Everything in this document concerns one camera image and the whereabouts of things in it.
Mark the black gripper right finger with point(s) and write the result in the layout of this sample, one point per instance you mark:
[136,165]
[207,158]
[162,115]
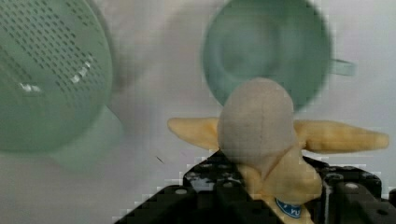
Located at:
[349,195]

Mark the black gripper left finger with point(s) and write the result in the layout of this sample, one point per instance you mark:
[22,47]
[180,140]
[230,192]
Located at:
[211,192]

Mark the peeled plush banana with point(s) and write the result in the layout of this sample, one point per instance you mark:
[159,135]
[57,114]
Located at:
[257,131]

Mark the green mug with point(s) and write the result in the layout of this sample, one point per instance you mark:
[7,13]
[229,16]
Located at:
[287,41]

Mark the green perforated colander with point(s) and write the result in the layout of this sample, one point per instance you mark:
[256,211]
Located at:
[57,76]

